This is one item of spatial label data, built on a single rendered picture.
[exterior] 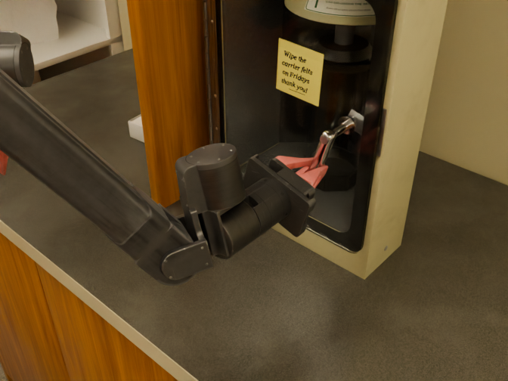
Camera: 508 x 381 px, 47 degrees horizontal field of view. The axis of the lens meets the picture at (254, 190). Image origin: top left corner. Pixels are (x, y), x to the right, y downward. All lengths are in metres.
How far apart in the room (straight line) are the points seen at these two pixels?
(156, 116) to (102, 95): 0.53
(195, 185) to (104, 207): 0.10
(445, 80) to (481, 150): 0.16
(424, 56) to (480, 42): 0.38
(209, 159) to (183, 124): 0.39
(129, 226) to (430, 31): 0.44
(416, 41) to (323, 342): 0.42
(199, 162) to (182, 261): 0.11
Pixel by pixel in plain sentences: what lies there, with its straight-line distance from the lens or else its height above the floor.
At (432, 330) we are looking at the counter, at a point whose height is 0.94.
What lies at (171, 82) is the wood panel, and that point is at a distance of 0.97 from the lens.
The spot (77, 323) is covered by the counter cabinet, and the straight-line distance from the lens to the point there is 1.17.
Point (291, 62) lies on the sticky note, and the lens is 0.82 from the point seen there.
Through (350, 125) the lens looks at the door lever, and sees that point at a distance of 0.79.
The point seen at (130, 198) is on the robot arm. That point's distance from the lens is 0.62.
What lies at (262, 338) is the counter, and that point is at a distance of 0.84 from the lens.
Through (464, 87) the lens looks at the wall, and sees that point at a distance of 1.21.
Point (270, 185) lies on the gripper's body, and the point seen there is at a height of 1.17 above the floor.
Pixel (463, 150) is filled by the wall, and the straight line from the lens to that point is 1.26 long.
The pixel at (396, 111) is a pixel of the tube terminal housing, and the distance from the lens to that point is 0.78.
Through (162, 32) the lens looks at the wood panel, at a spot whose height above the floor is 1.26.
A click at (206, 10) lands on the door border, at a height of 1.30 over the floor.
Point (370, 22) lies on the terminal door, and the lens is 0.73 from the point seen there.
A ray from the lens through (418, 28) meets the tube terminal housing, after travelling 0.76.
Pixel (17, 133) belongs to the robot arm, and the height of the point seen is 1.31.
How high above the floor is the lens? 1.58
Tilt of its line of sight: 36 degrees down
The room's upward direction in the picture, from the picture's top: straight up
